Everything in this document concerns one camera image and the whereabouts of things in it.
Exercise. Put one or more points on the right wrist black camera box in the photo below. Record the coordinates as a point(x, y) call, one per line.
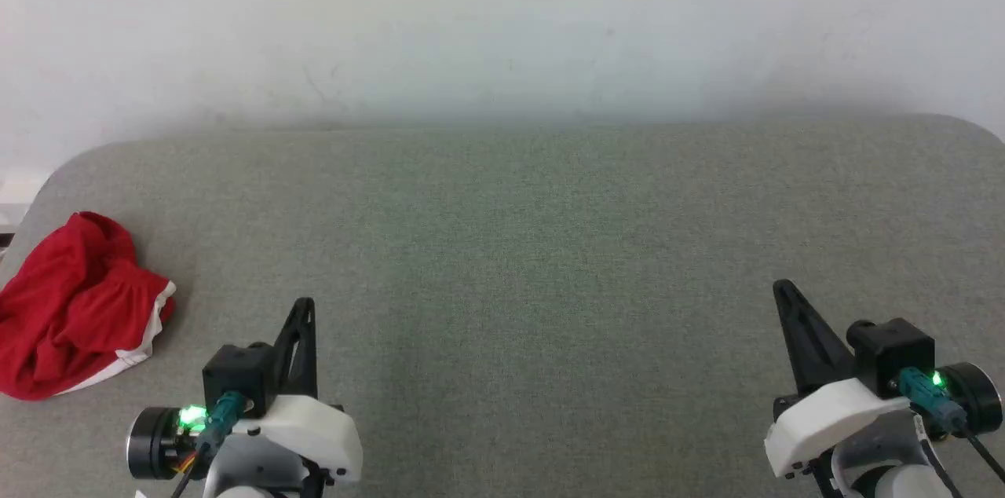
point(891, 349)

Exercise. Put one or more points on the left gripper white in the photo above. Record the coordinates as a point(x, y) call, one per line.
point(310, 431)

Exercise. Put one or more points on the right white grey robot arm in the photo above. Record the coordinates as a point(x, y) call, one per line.
point(887, 459)

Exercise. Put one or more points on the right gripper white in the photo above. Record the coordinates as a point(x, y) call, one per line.
point(824, 415)

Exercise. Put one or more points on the left white grey robot arm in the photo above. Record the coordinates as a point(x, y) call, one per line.
point(251, 474)

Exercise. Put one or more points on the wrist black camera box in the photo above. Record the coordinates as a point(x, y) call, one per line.
point(891, 349)
point(235, 372)

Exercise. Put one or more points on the red shorts with white trim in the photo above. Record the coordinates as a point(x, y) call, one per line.
point(74, 309)

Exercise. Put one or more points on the grey fabric sofa cushion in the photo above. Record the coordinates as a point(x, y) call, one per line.
point(518, 247)

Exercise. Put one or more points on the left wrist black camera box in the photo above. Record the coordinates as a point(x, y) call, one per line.
point(235, 372)

